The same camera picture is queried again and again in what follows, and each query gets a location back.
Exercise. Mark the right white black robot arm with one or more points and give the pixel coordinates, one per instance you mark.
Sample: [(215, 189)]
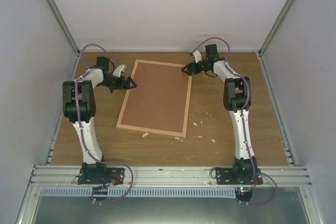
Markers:
[(237, 101)]

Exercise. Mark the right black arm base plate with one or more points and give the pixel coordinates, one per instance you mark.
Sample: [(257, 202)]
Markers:
[(225, 175)]

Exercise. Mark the left aluminium corner post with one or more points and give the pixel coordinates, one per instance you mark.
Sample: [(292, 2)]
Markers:
[(55, 10)]

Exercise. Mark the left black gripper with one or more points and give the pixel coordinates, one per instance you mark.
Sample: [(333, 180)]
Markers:
[(122, 86)]

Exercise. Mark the light wooden picture frame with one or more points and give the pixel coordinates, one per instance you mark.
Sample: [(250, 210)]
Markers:
[(187, 103)]

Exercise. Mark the aluminium front mounting rail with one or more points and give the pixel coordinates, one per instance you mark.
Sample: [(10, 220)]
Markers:
[(172, 176)]

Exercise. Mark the aluminium corner post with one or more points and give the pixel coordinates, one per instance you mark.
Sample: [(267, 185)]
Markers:
[(55, 10), (280, 18)]

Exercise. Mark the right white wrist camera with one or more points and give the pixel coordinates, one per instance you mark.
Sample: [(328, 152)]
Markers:
[(196, 55)]

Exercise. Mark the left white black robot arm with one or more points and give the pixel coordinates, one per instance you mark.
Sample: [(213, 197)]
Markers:
[(79, 107)]

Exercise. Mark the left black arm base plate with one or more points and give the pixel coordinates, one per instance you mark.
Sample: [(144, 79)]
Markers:
[(101, 175)]

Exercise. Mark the right aluminium corner post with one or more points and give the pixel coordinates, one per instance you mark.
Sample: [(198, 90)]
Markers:
[(280, 18)]

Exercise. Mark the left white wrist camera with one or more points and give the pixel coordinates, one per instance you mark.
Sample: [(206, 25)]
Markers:
[(119, 70)]

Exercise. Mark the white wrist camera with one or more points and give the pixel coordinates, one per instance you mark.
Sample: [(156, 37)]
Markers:
[(119, 70), (196, 55)]

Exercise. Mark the slotted grey cable duct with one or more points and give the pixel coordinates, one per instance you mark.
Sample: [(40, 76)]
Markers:
[(174, 192)]

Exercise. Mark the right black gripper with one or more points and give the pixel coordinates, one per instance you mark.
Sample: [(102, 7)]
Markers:
[(189, 66)]

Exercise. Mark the brown frame backing board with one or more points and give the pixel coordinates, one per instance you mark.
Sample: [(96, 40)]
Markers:
[(157, 95)]

